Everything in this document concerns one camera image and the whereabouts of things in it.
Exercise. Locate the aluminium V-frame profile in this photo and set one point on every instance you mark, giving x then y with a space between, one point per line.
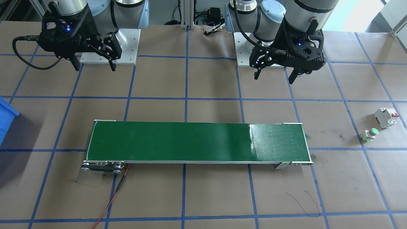
187 16

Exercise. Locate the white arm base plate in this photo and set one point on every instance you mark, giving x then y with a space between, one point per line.
243 54
127 47

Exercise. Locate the small metal connector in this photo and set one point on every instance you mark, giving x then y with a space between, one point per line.
214 29

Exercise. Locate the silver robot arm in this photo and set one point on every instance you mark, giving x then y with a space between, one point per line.
305 9
127 12

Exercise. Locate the white circuit breaker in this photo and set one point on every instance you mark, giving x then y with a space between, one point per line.
384 118

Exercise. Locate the aluminium frame bar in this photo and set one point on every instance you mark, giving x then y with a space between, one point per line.
9 9
400 29

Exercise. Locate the blue plastic bin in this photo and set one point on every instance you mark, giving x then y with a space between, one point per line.
4 121

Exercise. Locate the green push button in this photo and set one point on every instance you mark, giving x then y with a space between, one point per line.
372 132

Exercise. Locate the black power box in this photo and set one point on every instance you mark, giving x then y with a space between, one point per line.
215 15

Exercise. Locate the green belt conveyor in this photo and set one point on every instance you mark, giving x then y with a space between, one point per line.
190 143

